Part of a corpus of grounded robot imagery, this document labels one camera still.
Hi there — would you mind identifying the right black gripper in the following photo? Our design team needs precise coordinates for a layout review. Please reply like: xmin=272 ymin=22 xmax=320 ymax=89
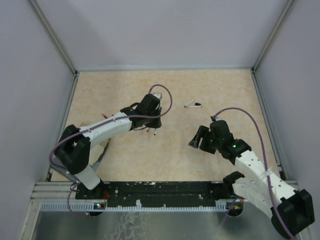
xmin=189 ymin=125 xmax=222 ymax=154

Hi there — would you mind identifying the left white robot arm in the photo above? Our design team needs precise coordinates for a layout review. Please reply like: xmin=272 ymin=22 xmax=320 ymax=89
xmin=53 ymin=93 xmax=162 ymax=199

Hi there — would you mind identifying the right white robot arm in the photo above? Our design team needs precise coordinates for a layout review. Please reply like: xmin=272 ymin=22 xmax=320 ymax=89
xmin=189 ymin=119 xmax=315 ymax=239

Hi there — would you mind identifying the black capped white pen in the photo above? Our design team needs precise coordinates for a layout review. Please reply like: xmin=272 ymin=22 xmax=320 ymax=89
xmin=185 ymin=102 xmax=202 ymax=108

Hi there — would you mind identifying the brown cardboard piece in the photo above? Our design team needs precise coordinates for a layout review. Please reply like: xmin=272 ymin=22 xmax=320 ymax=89
xmin=79 ymin=121 xmax=111 ymax=166

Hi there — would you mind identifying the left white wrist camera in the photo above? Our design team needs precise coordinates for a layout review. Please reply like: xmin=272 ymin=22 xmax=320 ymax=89
xmin=152 ymin=92 xmax=163 ymax=101

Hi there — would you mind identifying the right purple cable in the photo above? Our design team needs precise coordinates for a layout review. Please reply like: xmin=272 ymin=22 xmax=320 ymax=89
xmin=211 ymin=107 xmax=298 ymax=240

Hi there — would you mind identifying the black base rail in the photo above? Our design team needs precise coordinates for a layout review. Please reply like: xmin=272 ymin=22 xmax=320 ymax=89
xmin=75 ymin=181 xmax=236 ymax=208

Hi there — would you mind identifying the white slotted cable duct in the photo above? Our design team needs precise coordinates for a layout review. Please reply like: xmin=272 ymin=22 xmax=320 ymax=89
xmin=39 ymin=201 xmax=242 ymax=213

